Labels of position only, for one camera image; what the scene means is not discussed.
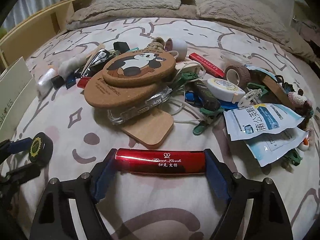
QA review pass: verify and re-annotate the black round tape roll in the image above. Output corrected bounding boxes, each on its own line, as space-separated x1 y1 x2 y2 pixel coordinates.
29 132 53 167

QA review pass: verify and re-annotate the plain cork coaster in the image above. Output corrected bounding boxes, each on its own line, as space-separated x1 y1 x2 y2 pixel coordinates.
84 72 159 109

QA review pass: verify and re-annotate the red lighter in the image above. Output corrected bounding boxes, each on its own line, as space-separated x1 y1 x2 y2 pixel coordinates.
114 148 206 175

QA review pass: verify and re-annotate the panda cork coaster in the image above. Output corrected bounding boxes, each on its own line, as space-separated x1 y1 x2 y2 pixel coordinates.
101 49 176 87

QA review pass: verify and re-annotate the white shoe box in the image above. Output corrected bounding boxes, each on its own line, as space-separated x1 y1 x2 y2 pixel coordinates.
0 57 37 141

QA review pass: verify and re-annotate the white plastic wrapped roll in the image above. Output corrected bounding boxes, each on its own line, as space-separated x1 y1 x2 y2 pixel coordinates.
36 68 57 99

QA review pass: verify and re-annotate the blue white medicine packet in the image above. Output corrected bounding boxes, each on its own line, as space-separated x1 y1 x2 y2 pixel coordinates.
223 103 304 141

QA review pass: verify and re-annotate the green clothes peg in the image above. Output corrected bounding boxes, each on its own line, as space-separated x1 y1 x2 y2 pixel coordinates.
193 107 224 135

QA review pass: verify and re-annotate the clear plastic phone case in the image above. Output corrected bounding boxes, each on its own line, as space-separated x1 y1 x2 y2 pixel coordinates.
107 85 172 125

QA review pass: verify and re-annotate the white round dispenser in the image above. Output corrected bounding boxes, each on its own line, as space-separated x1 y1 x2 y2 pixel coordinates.
207 77 246 103

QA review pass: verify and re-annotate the wooden shelf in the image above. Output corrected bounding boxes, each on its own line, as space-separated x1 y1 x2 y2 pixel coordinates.
1 0 93 70

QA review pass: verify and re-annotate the light wooden block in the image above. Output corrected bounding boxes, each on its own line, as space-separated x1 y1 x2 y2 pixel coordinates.
121 108 174 149

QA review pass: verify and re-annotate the brown bandage roll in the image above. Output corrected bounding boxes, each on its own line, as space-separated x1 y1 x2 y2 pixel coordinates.
225 66 251 89

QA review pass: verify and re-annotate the red flat stick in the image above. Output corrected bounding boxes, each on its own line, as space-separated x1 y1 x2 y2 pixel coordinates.
188 53 225 78

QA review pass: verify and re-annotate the beige folded blanket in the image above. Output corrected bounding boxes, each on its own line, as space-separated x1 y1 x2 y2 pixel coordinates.
66 0 199 30

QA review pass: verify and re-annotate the white tape roll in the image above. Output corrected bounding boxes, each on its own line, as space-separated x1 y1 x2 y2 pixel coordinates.
164 38 188 61

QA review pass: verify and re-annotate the large beige pillow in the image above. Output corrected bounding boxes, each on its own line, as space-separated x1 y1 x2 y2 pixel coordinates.
195 0 290 44

